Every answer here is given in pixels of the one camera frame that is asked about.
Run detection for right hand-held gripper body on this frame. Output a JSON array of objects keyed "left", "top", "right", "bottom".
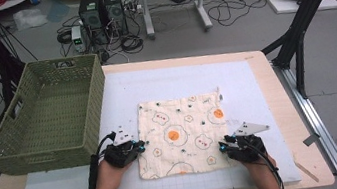
[{"left": 223, "top": 118, "right": 275, "bottom": 167}]

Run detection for green woven basket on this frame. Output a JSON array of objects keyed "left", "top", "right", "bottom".
[{"left": 0, "top": 51, "right": 119, "bottom": 179}]

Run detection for small grey power supply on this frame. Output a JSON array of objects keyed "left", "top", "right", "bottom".
[{"left": 69, "top": 24, "right": 88, "bottom": 55}]

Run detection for clear plastic bag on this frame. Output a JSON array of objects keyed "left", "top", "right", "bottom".
[{"left": 11, "top": 6, "right": 50, "bottom": 32}]

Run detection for small grey metal piece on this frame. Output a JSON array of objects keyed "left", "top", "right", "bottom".
[{"left": 301, "top": 132, "right": 323, "bottom": 148}]

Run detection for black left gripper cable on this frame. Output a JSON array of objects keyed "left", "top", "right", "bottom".
[{"left": 80, "top": 131, "right": 125, "bottom": 189}]

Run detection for coiled black cable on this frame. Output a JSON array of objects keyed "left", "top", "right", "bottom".
[{"left": 118, "top": 32, "right": 146, "bottom": 56}]

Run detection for person's right hand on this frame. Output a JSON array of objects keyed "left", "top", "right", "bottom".
[{"left": 242, "top": 153, "right": 280, "bottom": 183}]

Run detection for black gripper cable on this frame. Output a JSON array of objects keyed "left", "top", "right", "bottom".
[
  {"left": 245, "top": 132, "right": 287, "bottom": 189},
  {"left": 80, "top": 131, "right": 125, "bottom": 189}
]

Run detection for white grid mat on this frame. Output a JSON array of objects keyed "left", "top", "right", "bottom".
[{"left": 0, "top": 46, "right": 303, "bottom": 189}]

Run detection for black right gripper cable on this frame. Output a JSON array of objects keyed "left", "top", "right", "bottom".
[{"left": 245, "top": 132, "right": 287, "bottom": 189}]

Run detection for narrow black computer tower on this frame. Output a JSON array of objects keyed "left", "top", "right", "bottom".
[{"left": 103, "top": 0, "right": 131, "bottom": 39}]

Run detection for thin wooden stick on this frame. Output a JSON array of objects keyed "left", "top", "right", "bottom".
[{"left": 292, "top": 149, "right": 321, "bottom": 186}]

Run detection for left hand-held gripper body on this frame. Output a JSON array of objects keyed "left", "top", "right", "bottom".
[{"left": 98, "top": 122, "right": 145, "bottom": 172}]

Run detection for person's left hand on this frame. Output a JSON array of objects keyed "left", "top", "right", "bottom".
[{"left": 93, "top": 155, "right": 135, "bottom": 189}]

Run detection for wide black computer tower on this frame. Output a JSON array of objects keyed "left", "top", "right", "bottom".
[{"left": 76, "top": 0, "right": 112, "bottom": 49}]

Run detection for white desk leg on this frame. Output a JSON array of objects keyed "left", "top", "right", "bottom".
[
  {"left": 140, "top": 0, "right": 157, "bottom": 41},
  {"left": 194, "top": 0, "right": 215, "bottom": 33}
]

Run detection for cream printed cloth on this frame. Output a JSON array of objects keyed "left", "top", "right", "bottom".
[{"left": 128, "top": 85, "right": 236, "bottom": 182}]

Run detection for loose black floor cables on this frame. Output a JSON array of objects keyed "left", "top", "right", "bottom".
[{"left": 204, "top": 0, "right": 272, "bottom": 30}]

